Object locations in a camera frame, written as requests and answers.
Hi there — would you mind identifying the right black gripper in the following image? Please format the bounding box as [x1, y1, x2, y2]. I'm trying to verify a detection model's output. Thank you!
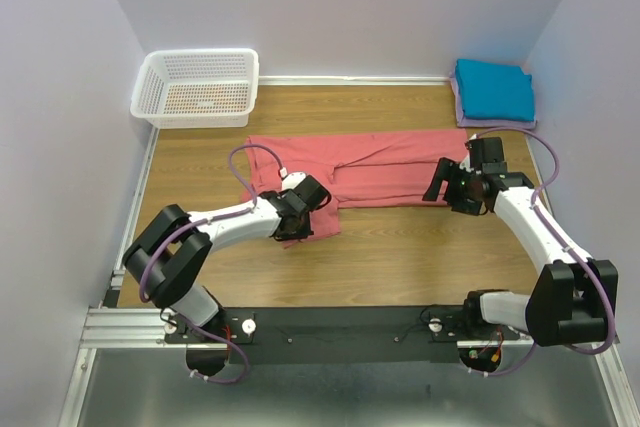
[421, 156, 482, 217]

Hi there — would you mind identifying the pink t shirt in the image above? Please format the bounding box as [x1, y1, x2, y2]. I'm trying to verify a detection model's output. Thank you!
[245, 129, 467, 241]

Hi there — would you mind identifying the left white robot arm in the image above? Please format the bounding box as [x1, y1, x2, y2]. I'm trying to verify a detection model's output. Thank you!
[122, 172, 331, 342]

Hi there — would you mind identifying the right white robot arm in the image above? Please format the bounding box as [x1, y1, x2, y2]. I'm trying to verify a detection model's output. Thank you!
[423, 136, 618, 355]

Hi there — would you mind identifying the folded lavender t shirt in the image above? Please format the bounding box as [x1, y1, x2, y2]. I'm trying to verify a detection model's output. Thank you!
[449, 74, 537, 130]

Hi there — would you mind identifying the folded teal t shirt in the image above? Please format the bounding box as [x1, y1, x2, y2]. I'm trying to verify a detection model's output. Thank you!
[454, 59, 536, 123]

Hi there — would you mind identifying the white plastic basket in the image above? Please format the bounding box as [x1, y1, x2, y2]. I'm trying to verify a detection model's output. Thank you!
[130, 48, 259, 129]

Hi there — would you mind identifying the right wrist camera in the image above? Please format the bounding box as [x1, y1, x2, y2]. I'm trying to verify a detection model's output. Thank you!
[459, 139, 473, 172]

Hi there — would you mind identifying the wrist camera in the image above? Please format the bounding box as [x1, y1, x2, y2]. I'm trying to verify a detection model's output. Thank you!
[279, 168, 307, 191]
[459, 139, 473, 172]

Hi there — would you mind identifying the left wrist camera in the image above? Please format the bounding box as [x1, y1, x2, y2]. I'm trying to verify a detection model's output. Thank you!
[279, 168, 307, 191]

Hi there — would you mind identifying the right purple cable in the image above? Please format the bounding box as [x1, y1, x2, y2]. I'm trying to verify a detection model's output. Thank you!
[467, 127, 617, 378]

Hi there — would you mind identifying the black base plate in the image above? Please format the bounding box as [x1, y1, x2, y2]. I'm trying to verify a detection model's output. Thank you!
[164, 305, 518, 380]

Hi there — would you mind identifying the aluminium rail frame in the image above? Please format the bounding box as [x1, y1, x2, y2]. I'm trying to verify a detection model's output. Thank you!
[57, 129, 624, 427]

